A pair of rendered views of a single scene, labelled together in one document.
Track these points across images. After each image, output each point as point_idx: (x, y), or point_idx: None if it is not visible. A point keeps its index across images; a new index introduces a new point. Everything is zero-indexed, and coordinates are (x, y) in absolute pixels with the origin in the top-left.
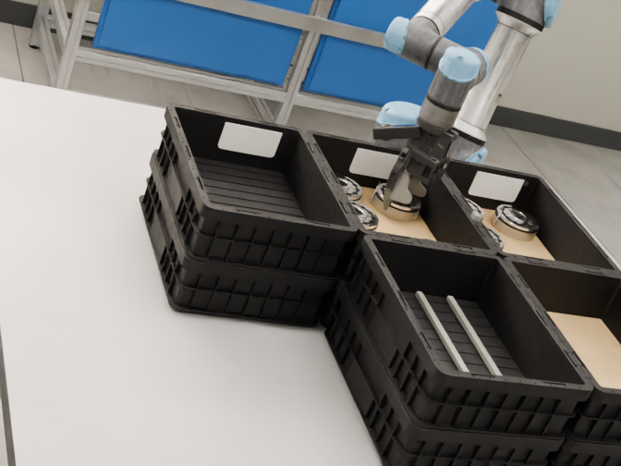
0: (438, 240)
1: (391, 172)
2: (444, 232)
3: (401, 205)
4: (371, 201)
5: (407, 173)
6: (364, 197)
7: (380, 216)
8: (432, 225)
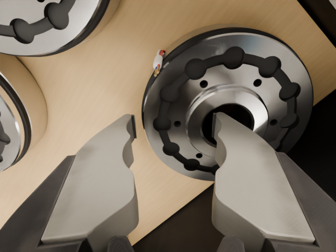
0: (179, 213)
1: (0, 234)
2: (176, 238)
3: (164, 157)
4: (169, 46)
5: (213, 213)
6: (172, 10)
7: (122, 109)
8: (210, 200)
